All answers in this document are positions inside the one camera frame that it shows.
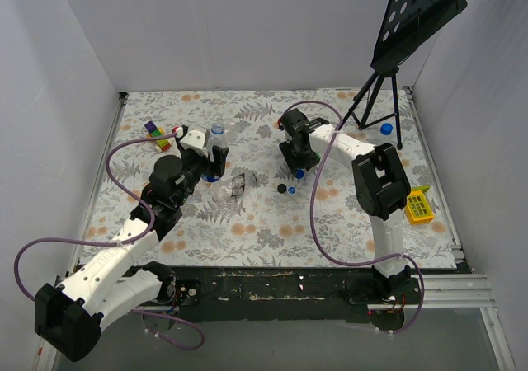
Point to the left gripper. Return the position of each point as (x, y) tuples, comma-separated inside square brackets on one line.
[(205, 162)]

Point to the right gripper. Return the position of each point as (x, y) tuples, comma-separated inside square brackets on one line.
[(297, 152)]

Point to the blue label bottle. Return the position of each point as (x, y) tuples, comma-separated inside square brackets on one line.
[(218, 151)]

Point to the clear bottle black label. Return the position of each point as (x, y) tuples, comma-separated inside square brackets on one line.
[(235, 186)]

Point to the Pepsi plastic bottle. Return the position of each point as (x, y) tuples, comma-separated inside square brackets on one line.
[(377, 138)]

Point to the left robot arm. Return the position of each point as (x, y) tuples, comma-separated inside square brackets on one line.
[(72, 315)]

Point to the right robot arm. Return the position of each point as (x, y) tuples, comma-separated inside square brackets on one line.
[(381, 187)]

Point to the clear lying bottle silver label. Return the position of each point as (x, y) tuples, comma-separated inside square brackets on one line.
[(233, 127)]

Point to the black bottle cap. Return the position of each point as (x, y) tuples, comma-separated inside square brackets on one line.
[(281, 188)]

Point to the multicolour toy brick stack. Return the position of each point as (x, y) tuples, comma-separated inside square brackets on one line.
[(161, 145)]

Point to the floral table cloth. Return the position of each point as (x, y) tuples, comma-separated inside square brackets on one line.
[(320, 225)]

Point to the yellow green toy brick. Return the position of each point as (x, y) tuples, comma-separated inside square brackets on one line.
[(418, 209)]

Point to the black base beam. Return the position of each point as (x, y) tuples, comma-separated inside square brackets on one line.
[(218, 294)]

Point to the black music stand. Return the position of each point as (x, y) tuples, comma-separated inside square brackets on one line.
[(407, 25)]

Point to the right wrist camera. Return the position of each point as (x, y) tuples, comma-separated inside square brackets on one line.
[(294, 122)]

